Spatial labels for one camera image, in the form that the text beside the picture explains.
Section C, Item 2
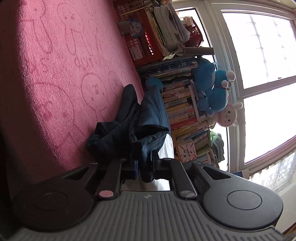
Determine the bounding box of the blue plush toy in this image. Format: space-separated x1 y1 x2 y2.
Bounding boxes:
191 56 236 116

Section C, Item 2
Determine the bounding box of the white and navy jacket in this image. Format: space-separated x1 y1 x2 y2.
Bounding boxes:
86 84 171 183

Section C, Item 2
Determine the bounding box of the pink and white plush doll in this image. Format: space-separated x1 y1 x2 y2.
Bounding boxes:
208 102 243 129

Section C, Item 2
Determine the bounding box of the pink rabbit print towel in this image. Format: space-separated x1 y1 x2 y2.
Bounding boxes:
1 1 144 183

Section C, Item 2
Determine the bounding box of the row of upright books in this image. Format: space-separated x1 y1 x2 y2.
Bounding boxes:
137 56 216 165

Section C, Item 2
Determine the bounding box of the blue plush ball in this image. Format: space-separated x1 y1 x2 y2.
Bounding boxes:
145 77 163 90

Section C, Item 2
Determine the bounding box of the red plastic basket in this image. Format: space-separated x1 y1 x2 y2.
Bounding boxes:
113 1 164 67

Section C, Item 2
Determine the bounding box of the stack of papers and notebooks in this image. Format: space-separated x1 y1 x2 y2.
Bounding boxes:
145 1 190 57

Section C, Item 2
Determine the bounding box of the folded green cloth stack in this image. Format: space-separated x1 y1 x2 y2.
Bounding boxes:
210 131 225 163

